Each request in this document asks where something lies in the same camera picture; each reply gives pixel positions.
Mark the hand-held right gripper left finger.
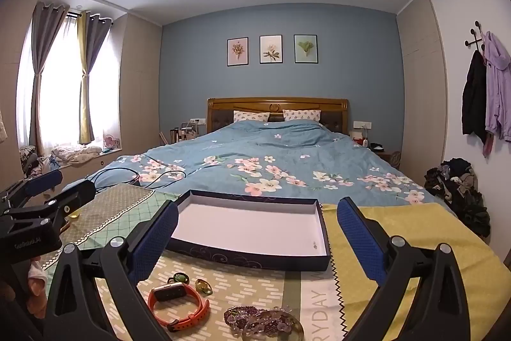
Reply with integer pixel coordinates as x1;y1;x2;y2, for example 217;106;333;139
42;200;179;341

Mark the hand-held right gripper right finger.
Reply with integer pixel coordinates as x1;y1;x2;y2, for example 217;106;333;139
336;197;472;341

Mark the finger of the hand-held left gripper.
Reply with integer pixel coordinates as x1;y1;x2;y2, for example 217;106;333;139
8;181;97;236
0;169;64;212

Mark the orange smart watch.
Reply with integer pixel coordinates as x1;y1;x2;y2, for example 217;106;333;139
148;283;211;333

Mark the dark blue box lid tray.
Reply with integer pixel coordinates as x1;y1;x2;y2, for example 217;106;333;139
165;189;331;272

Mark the amber bangle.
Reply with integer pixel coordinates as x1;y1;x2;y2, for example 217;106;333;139
248;311;305;341

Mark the purple bead bracelet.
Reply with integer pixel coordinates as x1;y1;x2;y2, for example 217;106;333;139
224;305;280;336

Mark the person's left hand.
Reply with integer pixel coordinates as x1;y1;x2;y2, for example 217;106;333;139
27;256;48;315

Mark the pile of mixed clothes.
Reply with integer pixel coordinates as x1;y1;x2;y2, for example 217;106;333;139
20;146;52;176

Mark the pile of light bedding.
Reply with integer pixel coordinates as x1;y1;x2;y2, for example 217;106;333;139
52;144;102;166

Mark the yellow quilted blanket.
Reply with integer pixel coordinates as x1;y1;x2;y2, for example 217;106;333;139
321;201;507;341

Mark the wooden nightstand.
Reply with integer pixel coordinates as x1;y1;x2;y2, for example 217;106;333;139
377;151;400;168

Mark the group of cosmetic bottles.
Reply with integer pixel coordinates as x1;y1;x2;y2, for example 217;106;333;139
168;121;200;144

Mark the pile of dark clothes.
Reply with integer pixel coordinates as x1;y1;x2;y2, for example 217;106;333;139
424;157;491;238

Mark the blue floral duvet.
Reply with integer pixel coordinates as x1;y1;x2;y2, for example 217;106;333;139
60;120;456;216

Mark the beige wardrobe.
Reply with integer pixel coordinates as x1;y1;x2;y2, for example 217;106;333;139
396;0;448;182
114;13;162;158

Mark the grey and yellow curtain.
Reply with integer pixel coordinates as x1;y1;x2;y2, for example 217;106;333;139
77;11;114;145

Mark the white patterned pillow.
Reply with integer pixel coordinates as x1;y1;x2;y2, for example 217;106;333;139
233;110;270;123
283;109;321;122

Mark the wooden bed headboard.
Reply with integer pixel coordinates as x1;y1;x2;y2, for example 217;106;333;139
208;97;349;134

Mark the black jacket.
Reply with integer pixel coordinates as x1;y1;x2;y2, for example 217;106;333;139
462;49;488;138

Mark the framed green leaf picture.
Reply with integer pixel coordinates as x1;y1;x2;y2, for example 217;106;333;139
294;34;319;64

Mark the framed pink flower picture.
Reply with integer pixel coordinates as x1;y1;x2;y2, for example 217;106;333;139
227;38;249;67

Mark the purple jacket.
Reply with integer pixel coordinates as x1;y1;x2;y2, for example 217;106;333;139
481;30;511;158

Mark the framed white flower picture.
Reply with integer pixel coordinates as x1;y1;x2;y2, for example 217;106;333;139
259;35;283;65

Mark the black cable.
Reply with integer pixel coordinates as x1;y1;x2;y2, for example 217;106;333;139
86;165;186;190

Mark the black wall coat rack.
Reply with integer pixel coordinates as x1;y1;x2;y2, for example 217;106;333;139
464;20;485;46

